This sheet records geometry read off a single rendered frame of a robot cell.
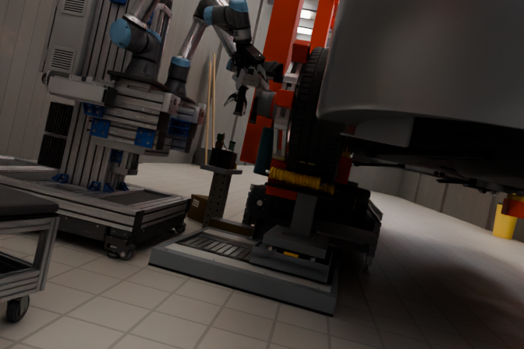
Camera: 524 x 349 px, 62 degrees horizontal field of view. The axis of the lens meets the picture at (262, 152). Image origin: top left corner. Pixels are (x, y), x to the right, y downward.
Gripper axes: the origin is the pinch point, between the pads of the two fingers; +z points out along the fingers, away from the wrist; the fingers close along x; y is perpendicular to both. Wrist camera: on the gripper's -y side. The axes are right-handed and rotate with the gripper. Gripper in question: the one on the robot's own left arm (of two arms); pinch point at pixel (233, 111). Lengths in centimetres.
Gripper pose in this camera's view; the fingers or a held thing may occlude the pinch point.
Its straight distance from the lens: 299.2
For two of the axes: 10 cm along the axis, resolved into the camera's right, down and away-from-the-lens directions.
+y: -1.1, 4.1, -9.1
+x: 9.1, 4.0, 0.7
